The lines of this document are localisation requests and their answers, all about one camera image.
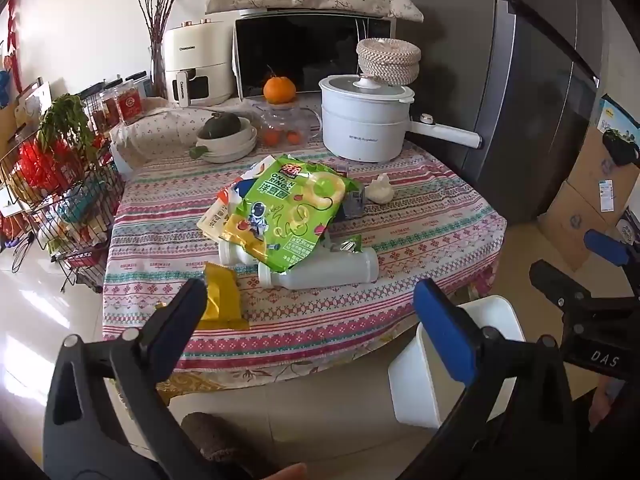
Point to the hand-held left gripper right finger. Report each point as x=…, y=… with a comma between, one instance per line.
x=445, y=330

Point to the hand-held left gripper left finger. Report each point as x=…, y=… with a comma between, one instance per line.
x=175, y=325

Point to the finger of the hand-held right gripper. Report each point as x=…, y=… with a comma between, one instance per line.
x=607, y=247
x=560, y=285

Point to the yellow snack packet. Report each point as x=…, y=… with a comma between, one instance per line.
x=225, y=305

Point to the white trash bin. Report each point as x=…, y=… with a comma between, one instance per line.
x=425, y=385

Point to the small white plastic bottle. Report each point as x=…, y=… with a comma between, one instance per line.
x=232, y=255

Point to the large white plastic bottle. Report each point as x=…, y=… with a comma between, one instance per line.
x=330, y=270

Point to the green snack bag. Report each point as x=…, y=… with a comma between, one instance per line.
x=285, y=210

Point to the person's right hand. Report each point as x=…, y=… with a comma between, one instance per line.
x=605, y=405

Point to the patterned striped tablecloth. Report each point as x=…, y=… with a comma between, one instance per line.
x=400, y=240

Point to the black pouch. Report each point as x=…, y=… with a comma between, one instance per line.
x=620, y=147

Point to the cream bread bag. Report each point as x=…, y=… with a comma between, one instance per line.
x=212, y=222

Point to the brown fuzzy slipper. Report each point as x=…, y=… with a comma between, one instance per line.
x=210, y=435

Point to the blue printed box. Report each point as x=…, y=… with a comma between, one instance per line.
x=617, y=115

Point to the crumpled white tissue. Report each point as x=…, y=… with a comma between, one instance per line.
x=380, y=191

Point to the red drink can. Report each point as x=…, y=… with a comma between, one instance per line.
x=352, y=202

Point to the grey refrigerator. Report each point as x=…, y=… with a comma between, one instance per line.
x=525, y=110

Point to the small green vegetable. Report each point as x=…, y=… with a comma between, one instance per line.
x=198, y=152

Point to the white ceramic plate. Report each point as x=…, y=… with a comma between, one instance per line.
x=235, y=156

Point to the small-print floral cloth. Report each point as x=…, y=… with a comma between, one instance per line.
x=160, y=130

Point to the dark green pumpkin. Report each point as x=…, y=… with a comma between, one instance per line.
x=220, y=125

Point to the red plastic bag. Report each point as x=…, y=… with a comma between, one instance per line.
x=45, y=165

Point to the small orange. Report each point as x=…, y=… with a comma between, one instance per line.
x=294, y=137
x=272, y=137

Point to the white electric cooking pot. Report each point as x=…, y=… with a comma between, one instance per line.
x=360, y=125

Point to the glass teapot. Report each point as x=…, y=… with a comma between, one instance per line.
x=280, y=120

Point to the green leafy vegetable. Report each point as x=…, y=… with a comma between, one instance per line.
x=67, y=120

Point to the glass vase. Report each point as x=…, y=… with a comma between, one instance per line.
x=158, y=72

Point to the large orange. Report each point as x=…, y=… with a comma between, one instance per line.
x=279, y=91

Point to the cream air fryer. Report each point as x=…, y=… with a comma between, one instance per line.
x=195, y=55

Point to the woven rattan basket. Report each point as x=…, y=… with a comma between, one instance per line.
x=387, y=57

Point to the black microwave oven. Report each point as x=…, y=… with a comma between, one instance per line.
x=300, y=50

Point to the dry twig bundle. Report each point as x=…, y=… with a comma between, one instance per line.
x=157, y=10

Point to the red wall decoration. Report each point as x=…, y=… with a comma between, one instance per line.
x=12, y=35

